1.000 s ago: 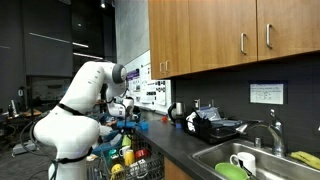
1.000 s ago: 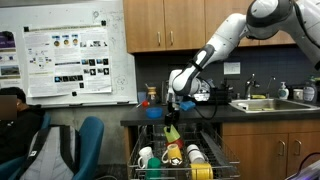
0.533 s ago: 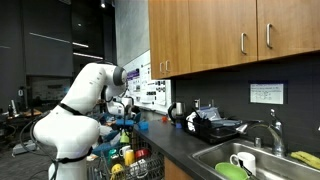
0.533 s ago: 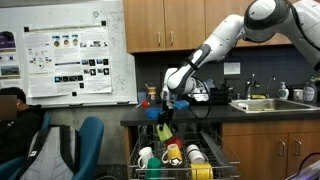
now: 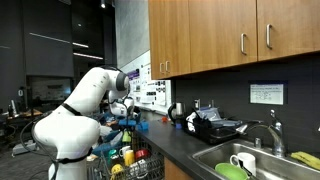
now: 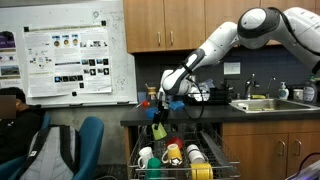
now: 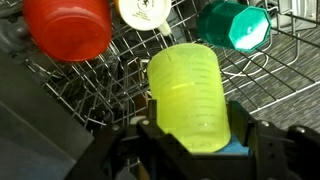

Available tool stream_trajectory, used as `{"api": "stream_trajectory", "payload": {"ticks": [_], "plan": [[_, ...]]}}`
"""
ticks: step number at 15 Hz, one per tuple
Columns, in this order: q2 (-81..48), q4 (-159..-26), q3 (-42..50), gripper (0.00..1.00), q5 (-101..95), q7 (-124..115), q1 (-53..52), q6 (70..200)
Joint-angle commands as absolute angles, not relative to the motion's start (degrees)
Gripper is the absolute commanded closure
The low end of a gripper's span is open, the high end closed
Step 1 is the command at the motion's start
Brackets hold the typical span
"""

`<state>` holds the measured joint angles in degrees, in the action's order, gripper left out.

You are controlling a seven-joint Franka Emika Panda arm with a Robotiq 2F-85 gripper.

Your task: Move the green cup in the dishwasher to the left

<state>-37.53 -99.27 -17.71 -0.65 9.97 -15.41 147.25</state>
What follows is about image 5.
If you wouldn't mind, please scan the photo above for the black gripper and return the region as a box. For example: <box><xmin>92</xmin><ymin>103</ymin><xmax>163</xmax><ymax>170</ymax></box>
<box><xmin>119</xmin><ymin>114</ymin><xmax>139</xmax><ymax>132</ymax></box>

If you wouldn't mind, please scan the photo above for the light green plastic cup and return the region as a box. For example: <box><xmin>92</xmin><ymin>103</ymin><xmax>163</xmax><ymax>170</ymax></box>
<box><xmin>121</xmin><ymin>130</ymin><xmax>133</xmax><ymax>144</ymax></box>

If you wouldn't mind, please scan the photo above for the red cup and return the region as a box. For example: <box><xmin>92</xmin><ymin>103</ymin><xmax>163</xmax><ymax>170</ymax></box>
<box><xmin>134</xmin><ymin>148</ymin><xmax>150</xmax><ymax>160</ymax></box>

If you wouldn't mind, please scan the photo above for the yellow cup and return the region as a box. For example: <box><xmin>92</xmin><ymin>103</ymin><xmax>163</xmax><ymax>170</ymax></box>
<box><xmin>123</xmin><ymin>149</ymin><xmax>136</xmax><ymax>167</ymax></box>

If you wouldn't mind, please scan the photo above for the teal plastic cup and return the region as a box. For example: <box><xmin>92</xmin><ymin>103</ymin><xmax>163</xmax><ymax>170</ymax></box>
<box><xmin>107</xmin><ymin>148</ymin><xmax>118</xmax><ymax>162</ymax></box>

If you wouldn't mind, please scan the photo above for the blue bowl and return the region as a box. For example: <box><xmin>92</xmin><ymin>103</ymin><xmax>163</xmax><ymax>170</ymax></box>
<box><xmin>137</xmin><ymin>120</ymin><xmax>150</xmax><ymax>132</ymax></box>

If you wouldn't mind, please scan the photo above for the small plain white mug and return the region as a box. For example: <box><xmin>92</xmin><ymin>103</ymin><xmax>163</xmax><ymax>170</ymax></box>
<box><xmin>118</xmin><ymin>145</ymin><xmax>132</xmax><ymax>158</ymax></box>

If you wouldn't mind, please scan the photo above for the blue armchair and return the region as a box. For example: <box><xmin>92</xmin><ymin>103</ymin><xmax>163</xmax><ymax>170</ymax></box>
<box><xmin>91</xmin><ymin>130</ymin><xmax>123</xmax><ymax>158</ymax></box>

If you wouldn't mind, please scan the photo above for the white mug with black band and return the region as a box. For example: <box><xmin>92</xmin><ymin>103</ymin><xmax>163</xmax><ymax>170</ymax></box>
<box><xmin>129</xmin><ymin>159</ymin><xmax>148</xmax><ymax>178</ymax></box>

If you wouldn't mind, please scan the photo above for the whiteboard with posters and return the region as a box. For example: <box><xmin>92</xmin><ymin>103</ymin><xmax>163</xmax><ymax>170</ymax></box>
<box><xmin>126</xmin><ymin>49</ymin><xmax>173</xmax><ymax>116</ymax></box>

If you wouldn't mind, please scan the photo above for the black electric kettle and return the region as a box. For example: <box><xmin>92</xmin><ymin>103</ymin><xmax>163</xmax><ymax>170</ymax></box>
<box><xmin>167</xmin><ymin>102</ymin><xmax>186</xmax><ymax>130</ymax></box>

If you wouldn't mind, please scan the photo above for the wooden lower cabinet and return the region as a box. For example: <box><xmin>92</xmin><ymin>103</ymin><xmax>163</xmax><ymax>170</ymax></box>
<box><xmin>163</xmin><ymin>157</ymin><xmax>196</xmax><ymax>180</ymax></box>

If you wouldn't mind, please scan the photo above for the white crumpled cloth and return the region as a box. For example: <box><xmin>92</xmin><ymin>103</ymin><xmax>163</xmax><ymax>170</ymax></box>
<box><xmin>185</xmin><ymin>112</ymin><xmax>200</xmax><ymax>133</ymax></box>

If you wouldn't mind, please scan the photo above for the clear bluish plastic bag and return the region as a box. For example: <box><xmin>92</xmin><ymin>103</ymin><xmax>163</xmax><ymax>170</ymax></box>
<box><xmin>198</xmin><ymin>107</ymin><xmax>223</xmax><ymax>122</ymax></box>

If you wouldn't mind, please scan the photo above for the black dish drying rack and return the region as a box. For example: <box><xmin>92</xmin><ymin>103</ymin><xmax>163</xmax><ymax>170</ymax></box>
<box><xmin>185</xmin><ymin>110</ymin><xmax>243</xmax><ymax>146</ymax></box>

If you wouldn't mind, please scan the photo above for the short ceiling light strip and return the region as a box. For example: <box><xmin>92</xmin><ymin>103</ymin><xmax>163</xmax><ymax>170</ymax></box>
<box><xmin>72</xmin><ymin>42</ymin><xmax>90</xmax><ymax>49</ymax></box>

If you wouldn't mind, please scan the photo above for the narrow wooden cabinet door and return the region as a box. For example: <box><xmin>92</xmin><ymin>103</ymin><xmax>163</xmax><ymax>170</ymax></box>
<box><xmin>148</xmin><ymin>0</ymin><xmax>167</xmax><ymax>81</ymax></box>
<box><xmin>164</xmin><ymin>0</ymin><xmax>192</xmax><ymax>78</ymax></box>

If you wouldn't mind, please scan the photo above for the wooden desk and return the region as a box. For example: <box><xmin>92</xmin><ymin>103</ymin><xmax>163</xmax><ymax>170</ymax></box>
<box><xmin>0</xmin><ymin>108</ymin><xmax>44</xmax><ymax>123</ymax></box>

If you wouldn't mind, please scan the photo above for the white power strip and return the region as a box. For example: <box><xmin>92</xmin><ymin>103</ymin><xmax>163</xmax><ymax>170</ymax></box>
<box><xmin>12</xmin><ymin>139</ymin><xmax>38</xmax><ymax>156</ymax></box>

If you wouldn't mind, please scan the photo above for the green bowl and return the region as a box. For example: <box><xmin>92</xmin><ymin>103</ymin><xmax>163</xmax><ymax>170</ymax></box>
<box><xmin>214</xmin><ymin>162</ymin><xmax>250</xmax><ymax>180</ymax></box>

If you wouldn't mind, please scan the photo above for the long dim light strip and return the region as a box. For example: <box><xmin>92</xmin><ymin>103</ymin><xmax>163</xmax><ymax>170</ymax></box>
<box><xmin>29</xmin><ymin>32</ymin><xmax>72</xmax><ymax>45</ymax></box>

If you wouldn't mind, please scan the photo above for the large white mug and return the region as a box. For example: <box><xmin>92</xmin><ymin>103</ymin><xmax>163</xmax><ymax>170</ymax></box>
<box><xmin>229</xmin><ymin>152</ymin><xmax>257</xmax><ymax>177</ymax></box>

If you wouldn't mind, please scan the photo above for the wide wooden cabinet door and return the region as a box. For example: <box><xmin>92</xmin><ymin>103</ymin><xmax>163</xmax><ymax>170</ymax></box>
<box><xmin>188</xmin><ymin>0</ymin><xmax>259</xmax><ymax>74</ymax></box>
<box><xmin>256</xmin><ymin>0</ymin><xmax>320</xmax><ymax>62</ymax></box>

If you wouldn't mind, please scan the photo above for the chrome kitchen faucet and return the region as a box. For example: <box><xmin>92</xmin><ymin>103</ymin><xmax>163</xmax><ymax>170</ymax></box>
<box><xmin>235</xmin><ymin>109</ymin><xmax>287</xmax><ymax>158</ymax></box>

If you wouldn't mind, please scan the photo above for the stainless steel sink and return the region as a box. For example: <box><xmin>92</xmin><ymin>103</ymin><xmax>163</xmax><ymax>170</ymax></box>
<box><xmin>188</xmin><ymin>139</ymin><xmax>320</xmax><ymax>180</ymax></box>

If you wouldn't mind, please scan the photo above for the yellow cloth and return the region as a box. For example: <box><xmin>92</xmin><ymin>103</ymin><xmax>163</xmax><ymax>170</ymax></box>
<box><xmin>290</xmin><ymin>151</ymin><xmax>320</xmax><ymax>171</ymax></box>

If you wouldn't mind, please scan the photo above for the grey wire dishwasher rack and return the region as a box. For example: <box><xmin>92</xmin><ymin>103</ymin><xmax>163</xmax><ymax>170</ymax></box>
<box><xmin>86</xmin><ymin>133</ymin><xmax>166</xmax><ymax>180</ymax></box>

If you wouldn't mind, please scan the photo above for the white wall sign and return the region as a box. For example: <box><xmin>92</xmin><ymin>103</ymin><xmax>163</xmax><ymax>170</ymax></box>
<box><xmin>249</xmin><ymin>83</ymin><xmax>285</xmax><ymax>106</ymax></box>

